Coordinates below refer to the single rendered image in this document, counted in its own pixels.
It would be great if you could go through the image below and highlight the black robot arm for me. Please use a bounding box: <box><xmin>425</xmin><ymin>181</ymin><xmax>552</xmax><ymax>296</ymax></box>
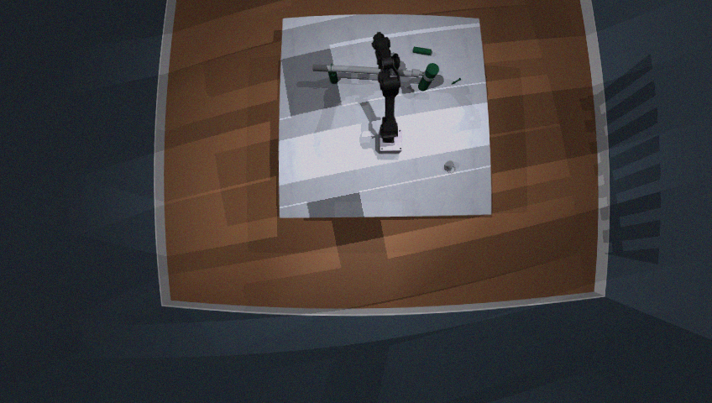
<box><xmin>372</xmin><ymin>32</ymin><xmax>401</xmax><ymax>143</ymax></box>

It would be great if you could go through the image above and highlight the dark green cylinder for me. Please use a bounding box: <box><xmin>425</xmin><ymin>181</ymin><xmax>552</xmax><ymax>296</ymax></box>
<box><xmin>418</xmin><ymin>63</ymin><xmax>439</xmax><ymax>92</ymax></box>
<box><xmin>413</xmin><ymin>47</ymin><xmax>432</xmax><ymax>55</ymax></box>

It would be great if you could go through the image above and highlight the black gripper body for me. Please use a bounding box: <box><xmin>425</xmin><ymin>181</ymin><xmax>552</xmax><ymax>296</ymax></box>
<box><xmin>376</xmin><ymin>61</ymin><xmax>390</xmax><ymax>83</ymax></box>

